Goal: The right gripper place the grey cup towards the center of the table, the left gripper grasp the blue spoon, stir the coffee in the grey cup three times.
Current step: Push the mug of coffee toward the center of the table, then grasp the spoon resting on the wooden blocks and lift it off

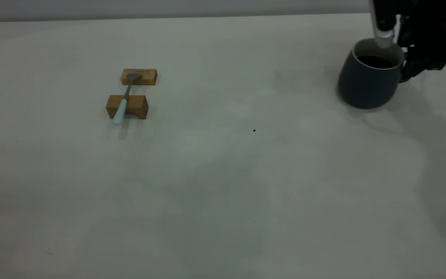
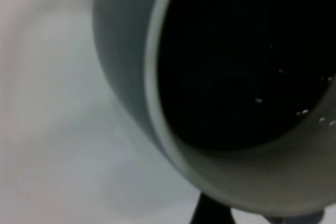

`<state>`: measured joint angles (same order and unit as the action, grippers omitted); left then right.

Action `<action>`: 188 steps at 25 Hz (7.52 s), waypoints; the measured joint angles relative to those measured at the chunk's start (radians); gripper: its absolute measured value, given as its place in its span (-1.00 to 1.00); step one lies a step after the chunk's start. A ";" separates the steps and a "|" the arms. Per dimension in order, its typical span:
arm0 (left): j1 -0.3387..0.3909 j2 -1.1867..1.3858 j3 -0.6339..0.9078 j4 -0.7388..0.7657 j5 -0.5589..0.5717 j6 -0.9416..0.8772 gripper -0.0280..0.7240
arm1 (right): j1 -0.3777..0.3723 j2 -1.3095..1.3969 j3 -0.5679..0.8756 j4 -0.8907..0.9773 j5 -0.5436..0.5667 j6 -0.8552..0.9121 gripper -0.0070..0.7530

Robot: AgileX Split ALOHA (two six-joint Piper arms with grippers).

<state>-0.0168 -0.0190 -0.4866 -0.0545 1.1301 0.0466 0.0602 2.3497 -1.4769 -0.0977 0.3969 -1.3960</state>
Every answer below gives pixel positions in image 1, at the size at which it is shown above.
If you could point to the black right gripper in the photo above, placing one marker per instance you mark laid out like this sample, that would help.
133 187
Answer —
428 19

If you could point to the dark grey ceramic mug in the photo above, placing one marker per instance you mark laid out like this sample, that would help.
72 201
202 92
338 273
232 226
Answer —
366 87

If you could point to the flat rectangular wooden block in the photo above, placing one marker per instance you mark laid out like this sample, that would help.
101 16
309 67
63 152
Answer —
149 77

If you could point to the arched wooden block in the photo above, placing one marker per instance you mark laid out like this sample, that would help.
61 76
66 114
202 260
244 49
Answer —
138 105

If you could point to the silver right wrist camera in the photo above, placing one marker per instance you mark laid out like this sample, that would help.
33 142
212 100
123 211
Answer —
384 37

